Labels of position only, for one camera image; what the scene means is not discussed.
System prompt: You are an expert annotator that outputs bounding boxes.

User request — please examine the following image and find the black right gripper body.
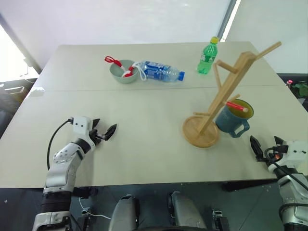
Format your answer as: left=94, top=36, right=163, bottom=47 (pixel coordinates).
left=261, top=146, right=283, bottom=168

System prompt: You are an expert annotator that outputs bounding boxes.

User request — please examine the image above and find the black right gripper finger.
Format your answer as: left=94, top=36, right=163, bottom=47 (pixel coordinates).
left=273, top=136, right=289, bottom=153
left=250, top=135, right=263, bottom=162

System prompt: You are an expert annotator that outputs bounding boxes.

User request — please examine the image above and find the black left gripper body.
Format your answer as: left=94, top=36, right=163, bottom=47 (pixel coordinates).
left=89, top=128, right=108, bottom=146

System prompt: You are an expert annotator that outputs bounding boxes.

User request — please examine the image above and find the blue mug yellow interior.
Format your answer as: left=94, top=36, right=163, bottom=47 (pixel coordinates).
left=215, top=98, right=255, bottom=139

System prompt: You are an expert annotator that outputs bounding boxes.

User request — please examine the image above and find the wooden mug tree stand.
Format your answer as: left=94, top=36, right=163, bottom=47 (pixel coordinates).
left=182, top=41, right=282, bottom=148

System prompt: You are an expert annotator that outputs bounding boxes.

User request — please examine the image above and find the pale green bowl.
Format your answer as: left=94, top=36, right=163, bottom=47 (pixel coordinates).
left=109, top=59, right=141, bottom=85

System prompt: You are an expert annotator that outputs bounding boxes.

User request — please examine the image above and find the green potted plant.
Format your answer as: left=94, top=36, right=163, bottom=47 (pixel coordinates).
left=291, top=81, right=308, bottom=99

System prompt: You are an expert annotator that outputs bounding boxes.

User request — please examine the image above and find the small white block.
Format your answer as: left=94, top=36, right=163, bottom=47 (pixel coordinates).
left=29, top=88, right=45, bottom=98

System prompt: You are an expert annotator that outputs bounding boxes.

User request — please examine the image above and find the clear blue-label water bottle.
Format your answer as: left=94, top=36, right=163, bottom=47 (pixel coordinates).
left=137, top=60, right=186, bottom=83

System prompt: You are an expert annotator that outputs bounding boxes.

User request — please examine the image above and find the grey rounded robot leg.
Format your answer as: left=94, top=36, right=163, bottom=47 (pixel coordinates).
left=108, top=194, right=141, bottom=231
left=167, top=191, right=208, bottom=231

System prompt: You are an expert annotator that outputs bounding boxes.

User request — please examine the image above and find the green soda bottle yellow cap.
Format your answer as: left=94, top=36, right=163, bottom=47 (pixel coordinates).
left=196, top=36, right=219, bottom=75

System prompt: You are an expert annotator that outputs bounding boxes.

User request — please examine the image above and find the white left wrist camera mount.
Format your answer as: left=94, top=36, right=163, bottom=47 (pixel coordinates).
left=72, top=116, right=96, bottom=148

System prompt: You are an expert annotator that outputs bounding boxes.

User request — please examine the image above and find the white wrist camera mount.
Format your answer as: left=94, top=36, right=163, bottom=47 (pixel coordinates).
left=72, top=116, right=96, bottom=148
left=280, top=141, right=308, bottom=167

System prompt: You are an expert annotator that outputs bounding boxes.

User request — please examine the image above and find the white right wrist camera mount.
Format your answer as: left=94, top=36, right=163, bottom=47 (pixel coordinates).
left=280, top=141, right=308, bottom=167

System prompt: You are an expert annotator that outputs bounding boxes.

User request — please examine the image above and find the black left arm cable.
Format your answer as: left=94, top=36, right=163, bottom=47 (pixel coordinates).
left=46, top=117, right=74, bottom=170

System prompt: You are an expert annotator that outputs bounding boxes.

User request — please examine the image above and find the red and white rope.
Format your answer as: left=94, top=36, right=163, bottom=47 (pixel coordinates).
left=104, top=56, right=147, bottom=81

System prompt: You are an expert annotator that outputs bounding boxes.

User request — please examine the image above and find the thin white cable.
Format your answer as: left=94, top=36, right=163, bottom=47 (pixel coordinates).
left=78, top=196, right=112, bottom=220

